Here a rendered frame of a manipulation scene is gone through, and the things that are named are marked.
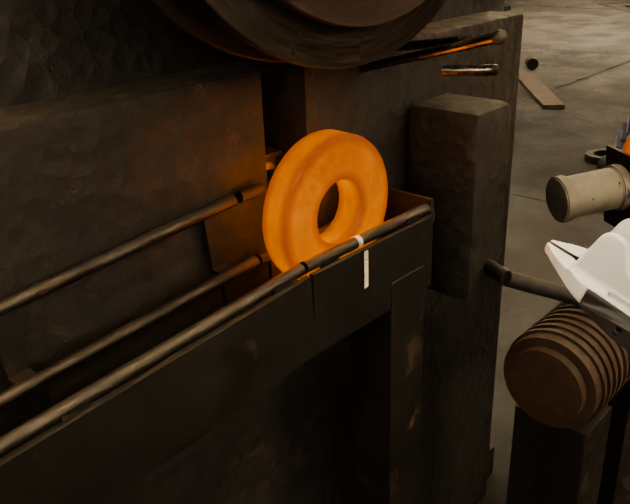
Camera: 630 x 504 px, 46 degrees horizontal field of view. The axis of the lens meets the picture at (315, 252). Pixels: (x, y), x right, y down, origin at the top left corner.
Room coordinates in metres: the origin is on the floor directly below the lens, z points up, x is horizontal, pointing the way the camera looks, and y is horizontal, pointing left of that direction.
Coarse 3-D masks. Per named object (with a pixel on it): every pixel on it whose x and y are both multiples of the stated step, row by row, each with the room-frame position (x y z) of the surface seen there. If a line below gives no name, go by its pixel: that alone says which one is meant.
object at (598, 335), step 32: (544, 320) 0.81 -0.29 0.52; (576, 320) 0.80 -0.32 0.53; (512, 352) 0.79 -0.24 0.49; (544, 352) 0.75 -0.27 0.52; (576, 352) 0.74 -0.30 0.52; (608, 352) 0.75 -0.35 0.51; (512, 384) 0.77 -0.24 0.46; (544, 384) 0.74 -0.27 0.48; (576, 384) 0.72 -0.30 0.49; (608, 384) 0.73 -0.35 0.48; (544, 416) 0.74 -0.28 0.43; (576, 416) 0.73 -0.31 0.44; (608, 416) 0.78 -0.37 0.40; (512, 448) 0.80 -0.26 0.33; (544, 448) 0.77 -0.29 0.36; (576, 448) 0.74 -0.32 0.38; (512, 480) 0.80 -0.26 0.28; (544, 480) 0.76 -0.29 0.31; (576, 480) 0.74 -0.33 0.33
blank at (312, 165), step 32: (288, 160) 0.65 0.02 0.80; (320, 160) 0.65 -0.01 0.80; (352, 160) 0.69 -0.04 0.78; (288, 192) 0.63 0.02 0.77; (320, 192) 0.65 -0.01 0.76; (352, 192) 0.70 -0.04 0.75; (384, 192) 0.72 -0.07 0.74; (288, 224) 0.62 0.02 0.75; (352, 224) 0.69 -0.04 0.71; (288, 256) 0.62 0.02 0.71
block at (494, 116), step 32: (448, 96) 0.88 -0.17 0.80; (416, 128) 0.85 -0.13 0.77; (448, 128) 0.82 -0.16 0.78; (480, 128) 0.80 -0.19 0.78; (416, 160) 0.85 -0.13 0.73; (448, 160) 0.82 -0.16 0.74; (480, 160) 0.80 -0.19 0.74; (416, 192) 0.85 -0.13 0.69; (448, 192) 0.82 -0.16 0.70; (480, 192) 0.80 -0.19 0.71; (448, 224) 0.82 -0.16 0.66; (480, 224) 0.80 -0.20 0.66; (448, 256) 0.81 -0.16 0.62; (480, 256) 0.81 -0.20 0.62; (448, 288) 0.81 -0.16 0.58; (480, 288) 0.81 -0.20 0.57
